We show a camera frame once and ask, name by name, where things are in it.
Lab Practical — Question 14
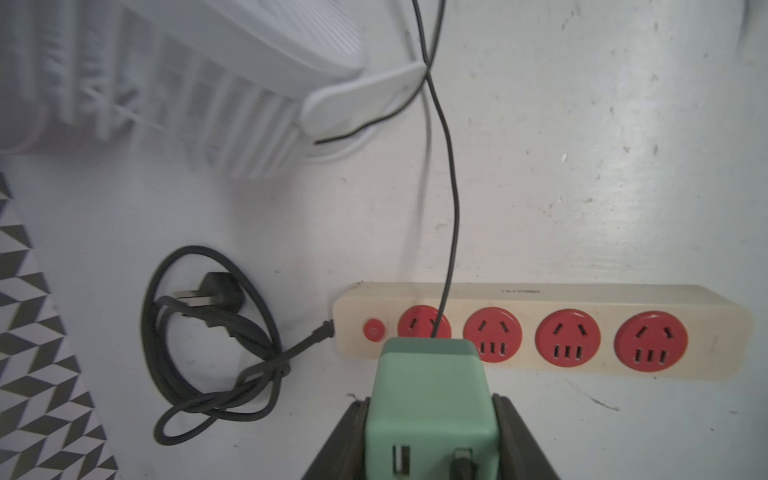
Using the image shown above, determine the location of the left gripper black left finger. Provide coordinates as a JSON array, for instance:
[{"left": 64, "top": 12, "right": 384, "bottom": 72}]
[{"left": 302, "top": 398, "right": 370, "bottom": 480}]

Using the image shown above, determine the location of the black power strip cord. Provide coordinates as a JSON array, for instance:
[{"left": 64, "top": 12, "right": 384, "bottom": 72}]
[{"left": 140, "top": 244, "right": 336, "bottom": 447}]

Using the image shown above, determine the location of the green adapter of white fan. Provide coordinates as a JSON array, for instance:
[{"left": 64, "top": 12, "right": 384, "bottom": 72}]
[{"left": 364, "top": 338, "right": 500, "bottom": 479}]

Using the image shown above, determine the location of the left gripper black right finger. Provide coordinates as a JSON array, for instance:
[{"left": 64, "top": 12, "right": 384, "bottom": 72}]
[{"left": 492, "top": 394, "right": 560, "bottom": 480}]

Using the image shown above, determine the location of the beige red power strip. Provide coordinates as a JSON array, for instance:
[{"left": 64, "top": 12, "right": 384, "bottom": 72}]
[{"left": 332, "top": 283, "right": 754, "bottom": 380}]

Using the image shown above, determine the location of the black white fan cable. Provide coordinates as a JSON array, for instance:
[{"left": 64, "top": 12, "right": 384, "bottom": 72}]
[{"left": 311, "top": 0, "right": 462, "bottom": 340}]

